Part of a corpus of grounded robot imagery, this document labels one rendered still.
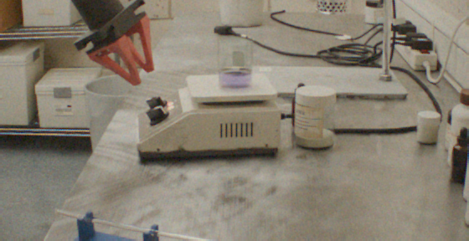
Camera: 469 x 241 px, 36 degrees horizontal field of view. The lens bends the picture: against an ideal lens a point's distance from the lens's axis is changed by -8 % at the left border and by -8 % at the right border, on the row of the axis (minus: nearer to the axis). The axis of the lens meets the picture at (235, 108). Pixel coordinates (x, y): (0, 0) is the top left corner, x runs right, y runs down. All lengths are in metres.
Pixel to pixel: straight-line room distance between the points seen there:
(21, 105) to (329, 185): 2.47
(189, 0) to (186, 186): 2.55
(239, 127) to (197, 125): 0.06
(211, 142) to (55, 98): 2.22
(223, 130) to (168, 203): 0.18
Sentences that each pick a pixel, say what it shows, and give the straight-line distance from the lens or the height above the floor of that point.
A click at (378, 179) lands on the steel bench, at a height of 0.75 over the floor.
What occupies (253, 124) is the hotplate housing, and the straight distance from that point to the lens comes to 1.06.
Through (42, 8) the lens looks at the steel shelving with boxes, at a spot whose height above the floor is 0.65.
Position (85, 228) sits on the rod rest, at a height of 0.77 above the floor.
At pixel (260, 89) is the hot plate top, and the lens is 1.07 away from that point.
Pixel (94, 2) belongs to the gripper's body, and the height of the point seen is 0.97.
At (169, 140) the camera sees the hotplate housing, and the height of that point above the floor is 0.78.
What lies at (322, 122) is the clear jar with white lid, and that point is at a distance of 1.09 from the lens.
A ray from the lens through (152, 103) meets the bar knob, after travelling 1.13.
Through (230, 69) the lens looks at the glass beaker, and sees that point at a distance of 1.06.
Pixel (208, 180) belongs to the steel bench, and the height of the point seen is 0.75.
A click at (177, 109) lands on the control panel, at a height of 0.81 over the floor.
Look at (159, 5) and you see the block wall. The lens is 3.50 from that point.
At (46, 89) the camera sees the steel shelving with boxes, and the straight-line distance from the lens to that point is 3.23.
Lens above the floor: 1.12
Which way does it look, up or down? 16 degrees down
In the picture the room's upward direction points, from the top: straight up
